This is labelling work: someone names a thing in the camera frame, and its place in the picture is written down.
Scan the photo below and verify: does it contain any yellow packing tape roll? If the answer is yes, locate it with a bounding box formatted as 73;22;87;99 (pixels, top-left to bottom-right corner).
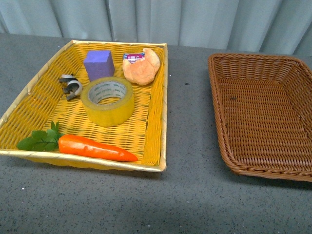
80;77;135;127

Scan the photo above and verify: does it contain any yellow woven basket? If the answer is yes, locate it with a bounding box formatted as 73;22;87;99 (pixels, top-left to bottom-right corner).
0;40;168;172

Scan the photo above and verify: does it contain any brown wicker basket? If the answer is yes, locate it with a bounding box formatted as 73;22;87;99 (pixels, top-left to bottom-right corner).
208;53;312;182

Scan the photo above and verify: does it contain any toy croissant bread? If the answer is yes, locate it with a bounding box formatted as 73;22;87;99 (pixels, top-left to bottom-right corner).
122;48;160;86

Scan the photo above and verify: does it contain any pink candy packet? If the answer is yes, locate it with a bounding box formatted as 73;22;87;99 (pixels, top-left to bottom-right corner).
123;52;145;63

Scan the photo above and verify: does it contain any purple foam block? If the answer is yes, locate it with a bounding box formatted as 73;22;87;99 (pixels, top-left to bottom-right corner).
83;50;115;81

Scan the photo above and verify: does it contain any black white panda figurine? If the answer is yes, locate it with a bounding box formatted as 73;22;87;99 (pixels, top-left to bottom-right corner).
59;74;83;101

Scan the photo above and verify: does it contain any orange toy carrot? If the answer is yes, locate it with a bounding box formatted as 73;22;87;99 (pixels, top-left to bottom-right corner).
17;121;138;162

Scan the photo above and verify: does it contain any grey-green curtain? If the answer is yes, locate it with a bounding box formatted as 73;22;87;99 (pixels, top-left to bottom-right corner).
0;0;312;56

